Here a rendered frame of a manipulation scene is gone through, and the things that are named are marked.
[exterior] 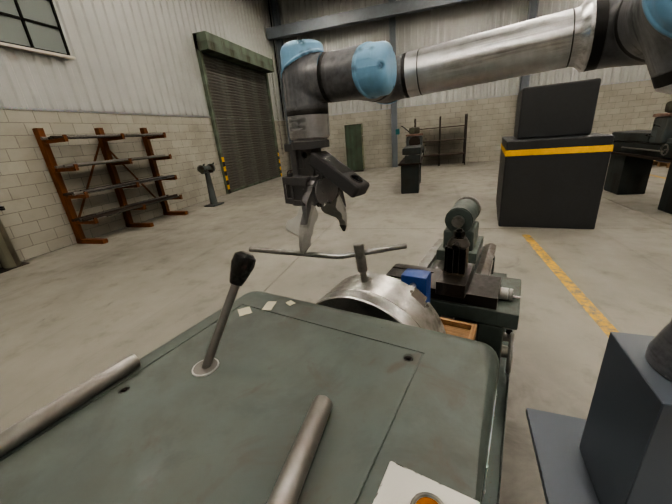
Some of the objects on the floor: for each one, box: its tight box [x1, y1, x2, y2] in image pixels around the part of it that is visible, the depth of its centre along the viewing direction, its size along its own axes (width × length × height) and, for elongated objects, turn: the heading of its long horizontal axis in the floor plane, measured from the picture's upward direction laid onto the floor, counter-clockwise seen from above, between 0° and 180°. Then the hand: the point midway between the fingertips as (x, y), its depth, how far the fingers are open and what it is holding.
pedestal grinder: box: [197, 162, 224, 207], centre depth 855 cm, size 47×37×114 cm
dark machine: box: [496, 78, 614, 229], centre depth 499 cm, size 181×122×195 cm
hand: (328, 242), depth 64 cm, fingers open, 14 cm apart
